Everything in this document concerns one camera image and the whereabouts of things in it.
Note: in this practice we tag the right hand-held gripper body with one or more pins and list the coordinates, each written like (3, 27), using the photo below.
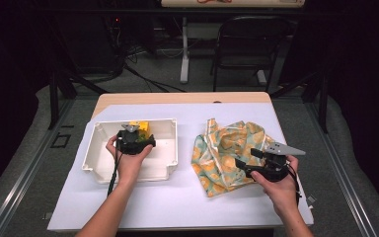
(274, 166)

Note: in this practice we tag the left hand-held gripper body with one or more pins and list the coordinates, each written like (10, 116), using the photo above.
(130, 143)

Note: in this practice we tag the yellow and green toy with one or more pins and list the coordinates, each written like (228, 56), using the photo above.
(143, 126)

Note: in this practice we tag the white plastic box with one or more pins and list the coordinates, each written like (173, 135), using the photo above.
(158, 164)

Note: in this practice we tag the green orange-print cloth bag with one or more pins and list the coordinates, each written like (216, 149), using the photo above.
(217, 158)

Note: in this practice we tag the person's left hand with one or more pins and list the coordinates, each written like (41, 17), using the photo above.
(130, 166)

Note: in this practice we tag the person's right hand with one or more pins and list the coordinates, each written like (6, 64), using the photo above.
(281, 194)

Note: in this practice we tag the wooden table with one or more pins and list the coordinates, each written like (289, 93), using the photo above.
(177, 97)

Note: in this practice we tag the white table sheet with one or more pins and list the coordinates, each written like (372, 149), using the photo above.
(177, 205)

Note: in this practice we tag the white desk foot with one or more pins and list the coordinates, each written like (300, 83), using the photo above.
(262, 78)

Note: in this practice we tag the black metal stand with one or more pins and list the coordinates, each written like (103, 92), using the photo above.
(323, 98)
(54, 98)

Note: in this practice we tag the white desk leg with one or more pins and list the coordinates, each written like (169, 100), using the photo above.
(184, 65)

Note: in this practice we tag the dark equipment cabinet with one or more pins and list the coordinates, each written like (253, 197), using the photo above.
(89, 42)

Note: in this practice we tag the black folding chair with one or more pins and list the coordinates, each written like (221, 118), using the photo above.
(253, 26)

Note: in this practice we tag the aluminium floor rail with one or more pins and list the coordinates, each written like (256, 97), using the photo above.
(353, 199)
(19, 194)

